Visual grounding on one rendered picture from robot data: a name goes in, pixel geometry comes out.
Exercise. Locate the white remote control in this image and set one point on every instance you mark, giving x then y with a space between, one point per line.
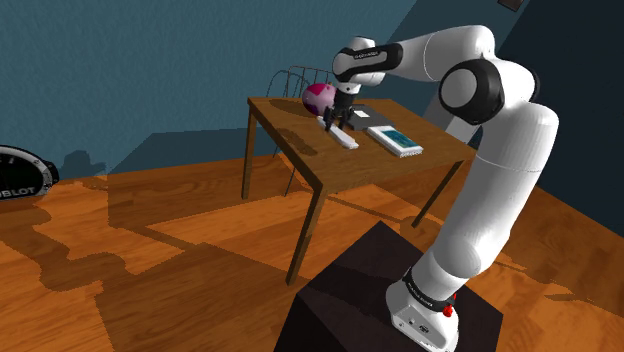
343 138

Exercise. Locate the white tablet with blue screen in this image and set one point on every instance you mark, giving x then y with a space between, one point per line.
396 140

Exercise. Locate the black round wall clock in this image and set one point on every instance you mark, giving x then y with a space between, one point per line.
19 173

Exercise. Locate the dark robot stand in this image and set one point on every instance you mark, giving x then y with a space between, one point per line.
351 302

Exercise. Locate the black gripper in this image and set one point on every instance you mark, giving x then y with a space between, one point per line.
343 103

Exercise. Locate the dark grey flat book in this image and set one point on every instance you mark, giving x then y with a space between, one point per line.
371 117

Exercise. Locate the dark wall picture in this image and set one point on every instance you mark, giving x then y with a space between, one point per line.
511 4

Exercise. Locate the brown wooden table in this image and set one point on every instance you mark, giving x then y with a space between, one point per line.
341 161

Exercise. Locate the pink and white ball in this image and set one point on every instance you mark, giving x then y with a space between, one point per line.
317 97

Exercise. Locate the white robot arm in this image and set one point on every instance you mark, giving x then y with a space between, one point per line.
507 161

